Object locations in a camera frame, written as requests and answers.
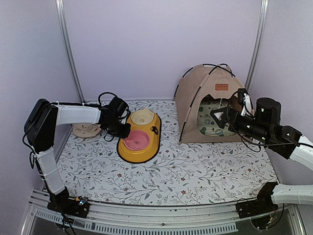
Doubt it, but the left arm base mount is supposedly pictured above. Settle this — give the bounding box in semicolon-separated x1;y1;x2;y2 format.
47;194;90;218

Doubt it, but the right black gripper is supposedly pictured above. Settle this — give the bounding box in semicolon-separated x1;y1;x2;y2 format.
211;106;271;143

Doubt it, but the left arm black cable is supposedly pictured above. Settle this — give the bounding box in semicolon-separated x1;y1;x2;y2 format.
97;92;119;106

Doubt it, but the yellow double bowl holder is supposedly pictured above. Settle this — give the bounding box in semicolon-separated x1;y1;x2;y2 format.
117;112;161;164

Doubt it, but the beige pet tent fabric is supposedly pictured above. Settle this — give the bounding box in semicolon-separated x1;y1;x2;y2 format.
173;63;252;144

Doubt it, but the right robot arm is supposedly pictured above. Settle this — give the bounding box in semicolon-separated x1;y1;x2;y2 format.
210;96;313;213

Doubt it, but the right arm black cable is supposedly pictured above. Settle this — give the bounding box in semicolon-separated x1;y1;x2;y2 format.
226;90;313;152

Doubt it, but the black tent pole one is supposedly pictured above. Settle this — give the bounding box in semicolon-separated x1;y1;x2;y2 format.
179;64;252;144

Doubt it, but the left aluminium frame post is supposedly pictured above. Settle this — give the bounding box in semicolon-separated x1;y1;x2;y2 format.
55;0;85;102

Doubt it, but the white pompom toy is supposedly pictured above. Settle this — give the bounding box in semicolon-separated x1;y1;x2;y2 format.
215;98;223;120

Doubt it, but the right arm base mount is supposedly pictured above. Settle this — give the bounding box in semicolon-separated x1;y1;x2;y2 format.
235;198;278;218

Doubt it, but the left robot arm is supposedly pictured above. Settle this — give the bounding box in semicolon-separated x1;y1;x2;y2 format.
22;97;131;212

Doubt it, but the right aluminium frame post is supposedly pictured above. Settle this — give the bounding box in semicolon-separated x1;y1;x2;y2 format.
245;0;269;91

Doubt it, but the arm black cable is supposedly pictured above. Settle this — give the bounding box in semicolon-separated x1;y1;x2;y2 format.
226;90;313;152
97;92;119;106

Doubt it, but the beige leaf plate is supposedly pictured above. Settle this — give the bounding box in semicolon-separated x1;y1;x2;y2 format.
72;123;101;139

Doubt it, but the front aluminium rail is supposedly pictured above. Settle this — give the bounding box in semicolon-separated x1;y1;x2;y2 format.
21;190;308;235

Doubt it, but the pink pet bowl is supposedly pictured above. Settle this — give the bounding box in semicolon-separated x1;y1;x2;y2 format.
123;130;150;151

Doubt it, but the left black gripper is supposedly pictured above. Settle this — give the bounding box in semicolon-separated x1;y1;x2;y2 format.
105;118;132;139

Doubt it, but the aluminium frame post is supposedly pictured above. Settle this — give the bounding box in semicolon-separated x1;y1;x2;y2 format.
55;0;85;102
245;0;269;91

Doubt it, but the black tent pole two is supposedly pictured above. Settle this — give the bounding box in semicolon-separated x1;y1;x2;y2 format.
173;63;236;100

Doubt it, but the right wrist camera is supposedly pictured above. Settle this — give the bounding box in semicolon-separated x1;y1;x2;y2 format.
237;88;253;117

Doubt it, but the cream cat-ear bowl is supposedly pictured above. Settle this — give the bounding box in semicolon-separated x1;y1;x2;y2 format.
131;107;154;125

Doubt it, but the avocado print pet mat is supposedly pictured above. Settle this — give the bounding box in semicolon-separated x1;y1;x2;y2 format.
197;96;236;137

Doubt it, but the floral table cloth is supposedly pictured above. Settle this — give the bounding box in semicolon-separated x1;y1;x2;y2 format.
58;100;277;206

